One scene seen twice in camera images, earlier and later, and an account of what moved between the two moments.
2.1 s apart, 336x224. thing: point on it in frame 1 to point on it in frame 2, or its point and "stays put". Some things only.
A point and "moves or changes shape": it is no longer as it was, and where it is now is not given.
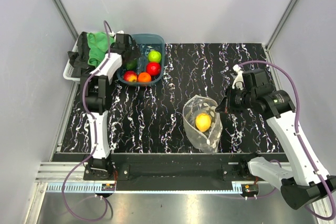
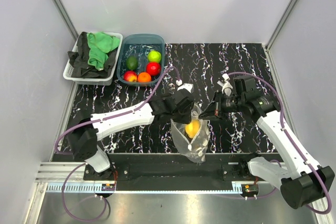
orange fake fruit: x=144 y=77 stays put
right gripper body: x=239 y=99 stays put
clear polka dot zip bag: x=202 y=124 moves or changes shape
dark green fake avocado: x=131 y=65 stays put
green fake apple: x=154 y=56 stays put
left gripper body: x=134 y=54 to x=182 y=117
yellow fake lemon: x=203 y=122 to x=191 y=128
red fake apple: x=153 y=68 stays put
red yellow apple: x=130 y=76 stays put
